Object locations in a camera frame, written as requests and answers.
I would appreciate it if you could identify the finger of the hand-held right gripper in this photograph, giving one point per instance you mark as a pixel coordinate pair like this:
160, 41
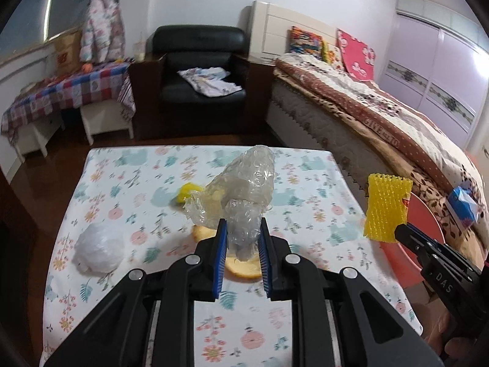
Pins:
428, 239
408, 241

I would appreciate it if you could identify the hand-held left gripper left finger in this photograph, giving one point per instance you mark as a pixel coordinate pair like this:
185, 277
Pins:
219, 260

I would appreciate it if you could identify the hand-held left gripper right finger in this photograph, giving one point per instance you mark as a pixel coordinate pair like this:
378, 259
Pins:
265, 260

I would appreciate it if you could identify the orange peel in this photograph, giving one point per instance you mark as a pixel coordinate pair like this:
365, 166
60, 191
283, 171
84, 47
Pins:
240, 269

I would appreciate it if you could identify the pink plastic basin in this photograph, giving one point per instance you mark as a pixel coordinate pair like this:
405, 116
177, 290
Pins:
401, 263

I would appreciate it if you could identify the large yellow foam fruit net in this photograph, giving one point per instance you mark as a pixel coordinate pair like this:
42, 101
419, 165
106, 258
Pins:
386, 206

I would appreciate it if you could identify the clear bubble wrap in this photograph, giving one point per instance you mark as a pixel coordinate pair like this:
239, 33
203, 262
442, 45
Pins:
244, 183

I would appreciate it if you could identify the white plastic bag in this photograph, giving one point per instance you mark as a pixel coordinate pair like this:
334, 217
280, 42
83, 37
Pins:
99, 246

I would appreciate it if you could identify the person's right hand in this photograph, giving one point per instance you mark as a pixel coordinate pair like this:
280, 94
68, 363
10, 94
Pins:
431, 323

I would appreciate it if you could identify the blue tissue pack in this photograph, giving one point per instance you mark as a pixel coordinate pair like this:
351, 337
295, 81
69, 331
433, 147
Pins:
462, 206

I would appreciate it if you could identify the brown leaf pattern blanket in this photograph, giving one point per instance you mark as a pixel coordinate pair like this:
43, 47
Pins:
420, 183

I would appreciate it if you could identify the floral tablecloth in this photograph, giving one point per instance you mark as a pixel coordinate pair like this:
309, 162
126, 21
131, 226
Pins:
305, 206

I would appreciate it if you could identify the brown and white dotted quilt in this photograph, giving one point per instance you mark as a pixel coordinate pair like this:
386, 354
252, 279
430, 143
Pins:
363, 99

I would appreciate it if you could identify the white printed cloth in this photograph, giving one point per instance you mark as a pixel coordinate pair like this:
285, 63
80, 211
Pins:
210, 82

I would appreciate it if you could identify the white stool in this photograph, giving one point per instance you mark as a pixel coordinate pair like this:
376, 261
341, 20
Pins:
36, 133
105, 118

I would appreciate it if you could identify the purple sliding door wardrobe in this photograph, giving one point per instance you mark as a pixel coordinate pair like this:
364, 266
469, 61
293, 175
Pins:
420, 53

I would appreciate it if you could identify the pink floral pillow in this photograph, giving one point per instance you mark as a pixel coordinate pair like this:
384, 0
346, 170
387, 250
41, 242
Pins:
357, 55

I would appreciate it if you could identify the yellow floral pillow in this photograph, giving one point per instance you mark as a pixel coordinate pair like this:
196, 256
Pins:
332, 57

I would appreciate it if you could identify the black leather armchair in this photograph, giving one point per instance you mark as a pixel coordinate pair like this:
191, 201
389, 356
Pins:
198, 42

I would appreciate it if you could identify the colourful patterned pillow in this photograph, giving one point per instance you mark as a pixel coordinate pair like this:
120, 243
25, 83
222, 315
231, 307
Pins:
305, 42

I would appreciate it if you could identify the plastic cup with straw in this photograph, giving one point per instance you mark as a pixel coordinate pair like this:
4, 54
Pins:
141, 51

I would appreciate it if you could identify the checked tablecloth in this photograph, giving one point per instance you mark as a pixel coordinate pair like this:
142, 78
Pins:
68, 90

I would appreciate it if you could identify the white bed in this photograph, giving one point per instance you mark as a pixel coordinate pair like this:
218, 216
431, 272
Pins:
275, 26

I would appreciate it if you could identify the small orange fruit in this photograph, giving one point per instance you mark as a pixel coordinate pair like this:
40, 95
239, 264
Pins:
87, 67

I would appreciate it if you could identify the brown paper bag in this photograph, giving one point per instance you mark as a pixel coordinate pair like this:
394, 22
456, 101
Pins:
67, 55

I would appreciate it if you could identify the pink printed puffer jacket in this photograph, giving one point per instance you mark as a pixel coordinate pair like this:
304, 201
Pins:
101, 23

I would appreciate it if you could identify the arched window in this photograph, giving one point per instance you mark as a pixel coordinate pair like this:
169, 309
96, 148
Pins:
26, 7

